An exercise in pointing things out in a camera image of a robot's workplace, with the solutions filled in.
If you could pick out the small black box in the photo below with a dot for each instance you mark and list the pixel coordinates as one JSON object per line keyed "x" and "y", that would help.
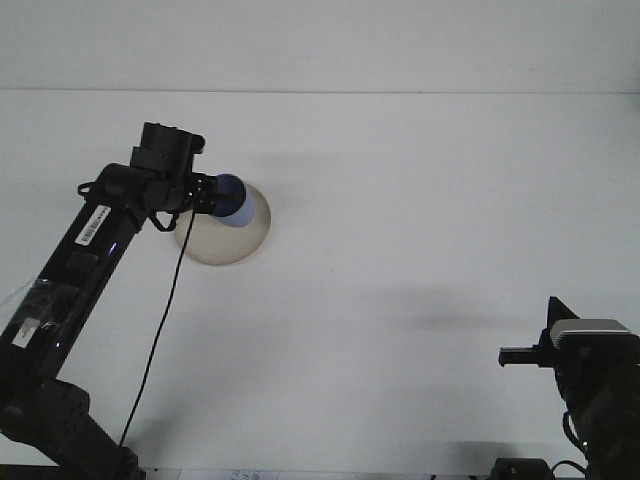
{"x": 520, "y": 470}

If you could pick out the pale round plate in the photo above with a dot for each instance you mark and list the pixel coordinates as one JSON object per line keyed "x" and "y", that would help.
{"x": 225, "y": 245}

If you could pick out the pale blue cup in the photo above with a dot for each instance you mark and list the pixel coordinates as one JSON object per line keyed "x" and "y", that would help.
{"x": 242, "y": 212}

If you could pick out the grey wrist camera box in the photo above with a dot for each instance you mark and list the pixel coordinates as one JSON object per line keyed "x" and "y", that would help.
{"x": 590, "y": 327}

